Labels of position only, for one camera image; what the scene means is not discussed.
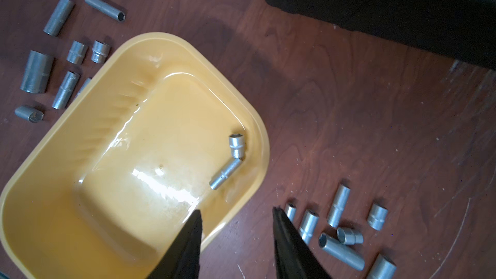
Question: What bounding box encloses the long socket in tray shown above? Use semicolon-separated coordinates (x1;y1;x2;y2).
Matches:
209;158;243;190

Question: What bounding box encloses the slim silver socket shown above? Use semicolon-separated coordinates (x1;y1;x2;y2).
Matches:
43;0;75;36

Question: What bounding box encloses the long silver socket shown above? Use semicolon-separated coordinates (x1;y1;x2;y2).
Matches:
85;0;126;22

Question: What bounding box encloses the black plastic toolbox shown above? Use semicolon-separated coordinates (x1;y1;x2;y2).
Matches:
265;0;495;68

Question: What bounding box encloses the yellow plastic tray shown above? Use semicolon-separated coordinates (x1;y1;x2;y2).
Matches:
1;32;270;278

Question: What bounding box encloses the short socket in tray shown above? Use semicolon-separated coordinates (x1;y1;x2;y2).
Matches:
229;134;245;159

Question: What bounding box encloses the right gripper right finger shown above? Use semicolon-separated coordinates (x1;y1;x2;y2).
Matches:
273;207;331;279

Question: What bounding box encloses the silver socket lowest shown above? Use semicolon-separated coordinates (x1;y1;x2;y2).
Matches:
14;105;44;123

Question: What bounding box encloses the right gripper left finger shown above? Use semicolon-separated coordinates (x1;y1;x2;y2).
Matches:
147;209;203;278

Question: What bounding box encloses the short silver socket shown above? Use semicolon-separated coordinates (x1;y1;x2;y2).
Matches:
367;203;388;231
337;227;364;245
67;41;88;65
91;40;111;64

